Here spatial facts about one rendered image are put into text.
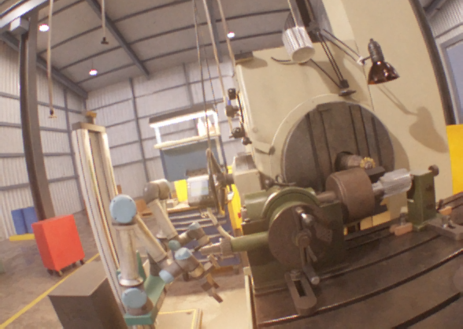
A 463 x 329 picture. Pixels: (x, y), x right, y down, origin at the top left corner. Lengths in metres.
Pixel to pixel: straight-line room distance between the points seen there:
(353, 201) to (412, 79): 0.93
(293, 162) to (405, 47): 0.98
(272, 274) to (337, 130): 0.67
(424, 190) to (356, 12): 0.99
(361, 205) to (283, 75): 0.71
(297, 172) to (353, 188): 0.33
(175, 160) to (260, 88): 2.38
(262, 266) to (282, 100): 0.76
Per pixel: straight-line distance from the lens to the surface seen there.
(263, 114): 1.23
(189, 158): 3.42
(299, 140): 1.14
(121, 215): 1.15
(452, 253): 0.95
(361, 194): 0.90
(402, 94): 1.54
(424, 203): 1.13
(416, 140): 1.57
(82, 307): 1.68
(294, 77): 1.29
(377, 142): 1.29
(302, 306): 0.71
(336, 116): 1.19
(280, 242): 0.74
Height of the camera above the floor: 1.45
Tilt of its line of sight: 1 degrees down
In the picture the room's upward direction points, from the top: 12 degrees counter-clockwise
